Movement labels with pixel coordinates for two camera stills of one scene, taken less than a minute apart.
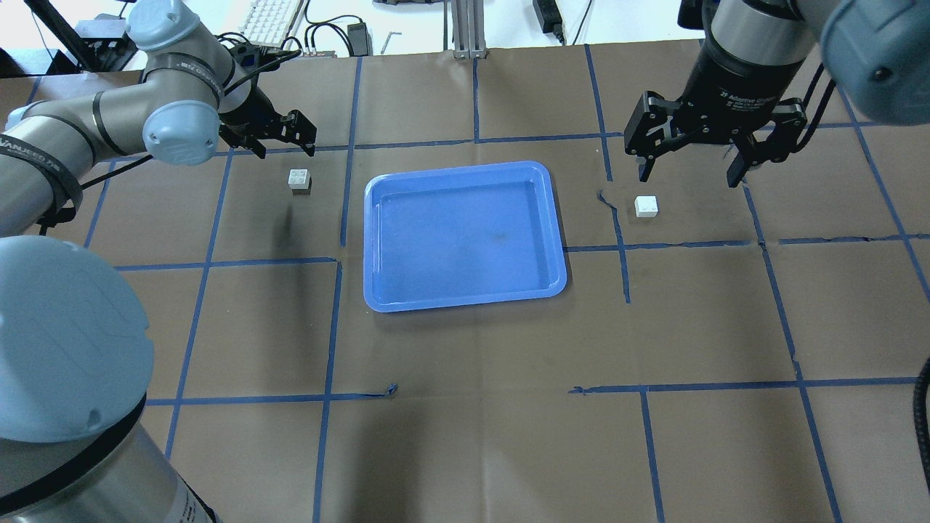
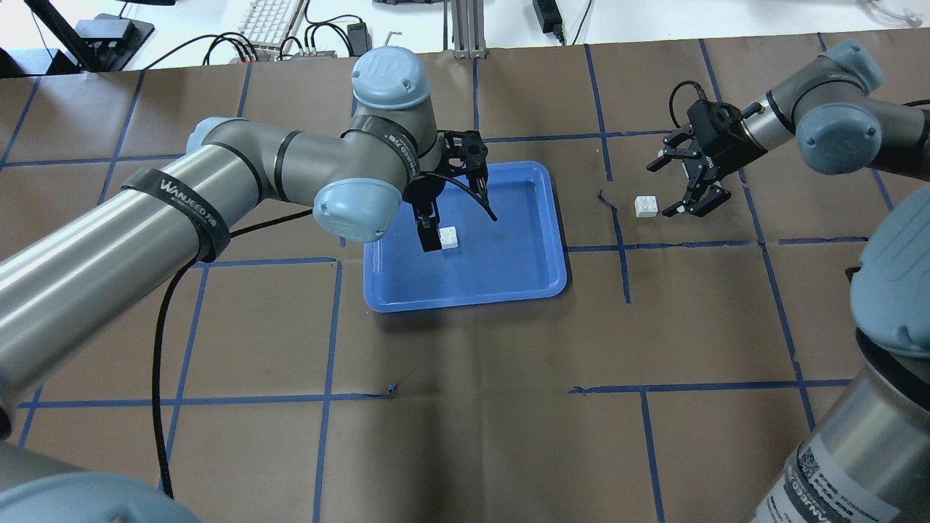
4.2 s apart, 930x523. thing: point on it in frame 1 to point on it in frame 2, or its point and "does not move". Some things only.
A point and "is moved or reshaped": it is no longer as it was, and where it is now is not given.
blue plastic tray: x=458 y=235 does not move
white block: x=646 y=206 does not move
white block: x=299 y=179 is moved or reshaped
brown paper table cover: x=717 y=354 does not move
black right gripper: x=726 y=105 to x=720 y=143
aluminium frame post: x=468 y=29 does not move
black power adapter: x=550 y=17 does not move
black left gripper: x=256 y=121 to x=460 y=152
